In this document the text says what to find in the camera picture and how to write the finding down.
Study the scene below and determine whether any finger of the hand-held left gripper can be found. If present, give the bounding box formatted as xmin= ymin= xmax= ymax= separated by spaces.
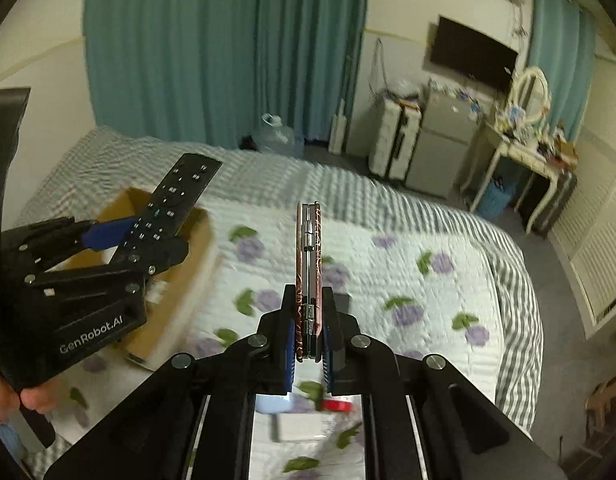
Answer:
xmin=2 ymin=216 xmax=140 ymax=275
xmin=24 ymin=237 xmax=190 ymax=307

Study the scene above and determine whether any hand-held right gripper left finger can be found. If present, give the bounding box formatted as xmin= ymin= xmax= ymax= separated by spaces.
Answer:
xmin=44 ymin=284 xmax=296 ymax=480

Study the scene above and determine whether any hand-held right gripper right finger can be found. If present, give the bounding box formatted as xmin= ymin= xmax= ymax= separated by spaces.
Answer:
xmin=321 ymin=286 xmax=569 ymax=480

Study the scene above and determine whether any cardboard box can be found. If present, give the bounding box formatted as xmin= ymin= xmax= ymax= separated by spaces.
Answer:
xmin=62 ymin=187 xmax=225 ymax=372

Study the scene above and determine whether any black remote control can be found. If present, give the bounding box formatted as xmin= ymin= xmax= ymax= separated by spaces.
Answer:
xmin=111 ymin=153 xmax=224 ymax=267

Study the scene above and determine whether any pink patterned phone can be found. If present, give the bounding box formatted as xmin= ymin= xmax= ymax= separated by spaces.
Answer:
xmin=294 ymin=201 xmax=325 ymax=363

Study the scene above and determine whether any person's left hand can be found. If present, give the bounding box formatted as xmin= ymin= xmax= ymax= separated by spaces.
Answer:
xmin=0 ymin=371 xmax=55 ymax=423

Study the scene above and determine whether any red round item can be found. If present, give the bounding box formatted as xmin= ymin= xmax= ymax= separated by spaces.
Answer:
xmin=318 ymin=398 xmax=357 ymax=414

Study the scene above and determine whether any light blue item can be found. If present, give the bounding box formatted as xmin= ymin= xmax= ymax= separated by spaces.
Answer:
xmin=256 ymin=394 xmax=291 ymax=415

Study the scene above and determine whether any small white box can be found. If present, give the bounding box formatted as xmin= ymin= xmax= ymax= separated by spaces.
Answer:
xmin=272 ymin=412 xmax=325 ymax=443

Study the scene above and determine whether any white floral quilt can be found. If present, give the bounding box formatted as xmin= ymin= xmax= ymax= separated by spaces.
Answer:
xmin=53 ymin=194 xmax=511 ymax=480

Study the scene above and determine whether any clear water jug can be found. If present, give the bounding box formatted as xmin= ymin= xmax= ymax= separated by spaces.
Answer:
xmin=250 ymin=112 xmax=295 ymax=157

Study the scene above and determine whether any bed with floral quilt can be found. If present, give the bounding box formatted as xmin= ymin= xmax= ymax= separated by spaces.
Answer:
xmin=12 ymin=126 xmax=544 ymax=433

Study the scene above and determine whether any teal curtain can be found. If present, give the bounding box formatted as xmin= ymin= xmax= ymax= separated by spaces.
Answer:
xmin=526 ymin=0 xmax=597 ymax=142
xmin=83 ymin=0 xmax=263 ymax=147
xmin=257 ymin=0 xmax=373 ymax=153

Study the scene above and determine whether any white flat mop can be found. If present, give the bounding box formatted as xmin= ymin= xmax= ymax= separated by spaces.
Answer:
xmin=328 ymin=72 xmax=351 ymax=155

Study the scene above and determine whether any blue plastic basket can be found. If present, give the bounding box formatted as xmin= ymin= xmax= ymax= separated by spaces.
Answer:
xmin=474 ymin=177 xmax=519 ymax=220

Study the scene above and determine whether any white suitcase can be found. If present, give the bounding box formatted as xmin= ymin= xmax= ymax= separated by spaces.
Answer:
xmin=368 ymin=94 xmax=423 ymax=181

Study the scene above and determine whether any grey mini fridge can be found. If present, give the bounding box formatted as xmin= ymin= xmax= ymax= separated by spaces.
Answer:
xmin=405 ymin=85 xmax=484 ymax=200

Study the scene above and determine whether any black suitcase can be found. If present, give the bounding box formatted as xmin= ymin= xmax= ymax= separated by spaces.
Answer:
xmin=532 ymin=170 xmax=579 ymax=239

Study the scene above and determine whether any white dressing table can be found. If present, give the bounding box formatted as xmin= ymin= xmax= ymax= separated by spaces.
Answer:
xmin=460 ymin=119 xmax=569 ymax=234

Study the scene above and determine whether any wooden chair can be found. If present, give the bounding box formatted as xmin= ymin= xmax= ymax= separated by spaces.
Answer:
xmin=584 ymin=370 xmax=616 ymax=462

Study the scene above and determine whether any white louvered cabinet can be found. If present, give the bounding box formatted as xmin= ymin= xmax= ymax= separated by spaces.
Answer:
xmin=546 ymin=129 xmax=616 ymax=332

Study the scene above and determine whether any white oval mirror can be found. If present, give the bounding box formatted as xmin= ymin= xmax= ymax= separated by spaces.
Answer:
xmin=508 ymin=66 xmax=551 ymax=129

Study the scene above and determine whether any black wall television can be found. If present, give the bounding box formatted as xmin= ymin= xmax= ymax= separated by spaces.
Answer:
xmin=428 ymin=16 xmax=520 ymax=96

